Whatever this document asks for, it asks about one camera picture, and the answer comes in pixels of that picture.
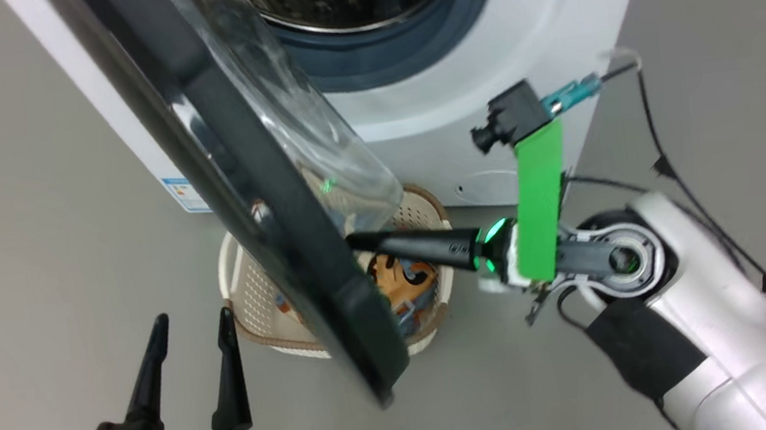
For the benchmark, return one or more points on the teal right camera connector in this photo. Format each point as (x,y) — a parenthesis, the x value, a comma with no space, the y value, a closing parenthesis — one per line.
(571,96)

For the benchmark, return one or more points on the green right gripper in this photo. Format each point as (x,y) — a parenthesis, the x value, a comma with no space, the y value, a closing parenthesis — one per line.
(541,211)

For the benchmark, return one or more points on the grey rubber door gasket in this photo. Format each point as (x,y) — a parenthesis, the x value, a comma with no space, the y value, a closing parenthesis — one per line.
(407,50)

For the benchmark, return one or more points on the blue white energy label sticker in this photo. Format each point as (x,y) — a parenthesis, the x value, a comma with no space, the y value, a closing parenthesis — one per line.
(187,195)

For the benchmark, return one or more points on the black round glass washer door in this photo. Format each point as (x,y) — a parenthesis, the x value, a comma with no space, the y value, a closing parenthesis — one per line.
(267,206)

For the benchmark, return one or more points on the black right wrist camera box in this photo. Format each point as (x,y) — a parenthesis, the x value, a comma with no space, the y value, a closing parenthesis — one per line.
(512,117)

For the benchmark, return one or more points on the white front-load washing machine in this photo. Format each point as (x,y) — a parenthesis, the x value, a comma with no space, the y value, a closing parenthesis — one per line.
(480,52)

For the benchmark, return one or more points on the round white drain filter cover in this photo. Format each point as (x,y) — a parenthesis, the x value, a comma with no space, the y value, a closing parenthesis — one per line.
(488,188)

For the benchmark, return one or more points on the cream perforated laundry basket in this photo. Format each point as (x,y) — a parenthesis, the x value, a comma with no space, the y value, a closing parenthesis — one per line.
(418,204)

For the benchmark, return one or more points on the blue garment with orange print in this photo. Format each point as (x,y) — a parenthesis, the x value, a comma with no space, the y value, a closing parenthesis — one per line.
(402,288)

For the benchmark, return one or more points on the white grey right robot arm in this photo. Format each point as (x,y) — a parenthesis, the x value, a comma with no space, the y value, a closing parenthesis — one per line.
(712,322)

